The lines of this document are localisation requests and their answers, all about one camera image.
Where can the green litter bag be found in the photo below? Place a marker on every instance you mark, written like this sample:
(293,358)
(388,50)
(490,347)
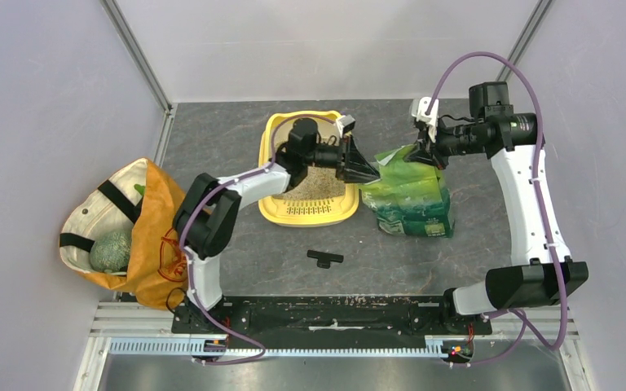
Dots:
(410,198)

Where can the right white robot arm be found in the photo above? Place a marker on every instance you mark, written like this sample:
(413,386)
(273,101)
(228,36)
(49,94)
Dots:
(542,271)

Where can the aluminium frame rail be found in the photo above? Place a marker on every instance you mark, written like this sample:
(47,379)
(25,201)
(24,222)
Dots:
(131,319)

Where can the yellow litter box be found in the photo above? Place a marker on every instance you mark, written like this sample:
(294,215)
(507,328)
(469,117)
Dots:
(319,199)

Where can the orange tote bag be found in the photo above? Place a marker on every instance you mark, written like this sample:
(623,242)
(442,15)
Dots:
(143,198)

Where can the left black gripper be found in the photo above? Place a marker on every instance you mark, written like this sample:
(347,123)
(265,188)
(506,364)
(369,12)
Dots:
(353,168)

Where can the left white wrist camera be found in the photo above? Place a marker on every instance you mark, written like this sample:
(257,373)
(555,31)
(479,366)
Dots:
(345,124)

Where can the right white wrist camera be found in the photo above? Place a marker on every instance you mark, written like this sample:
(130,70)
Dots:
(424,112)

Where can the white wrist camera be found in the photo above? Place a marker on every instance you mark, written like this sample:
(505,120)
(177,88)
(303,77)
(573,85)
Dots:
(345,124)
(424,112)

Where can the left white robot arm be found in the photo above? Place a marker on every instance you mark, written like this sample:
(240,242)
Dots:
(207,216)

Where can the green round melon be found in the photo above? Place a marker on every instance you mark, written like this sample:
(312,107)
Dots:
(111,252)

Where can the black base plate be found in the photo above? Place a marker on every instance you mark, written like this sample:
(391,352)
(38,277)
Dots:
(282,322)

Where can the slotted cable duct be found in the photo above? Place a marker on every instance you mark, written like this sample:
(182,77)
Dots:
(208,348)

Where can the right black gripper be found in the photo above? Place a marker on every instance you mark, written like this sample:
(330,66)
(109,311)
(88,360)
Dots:
(436,157)

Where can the black plastic clip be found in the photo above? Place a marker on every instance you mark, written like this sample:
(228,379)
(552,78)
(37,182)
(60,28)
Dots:
(325,260)

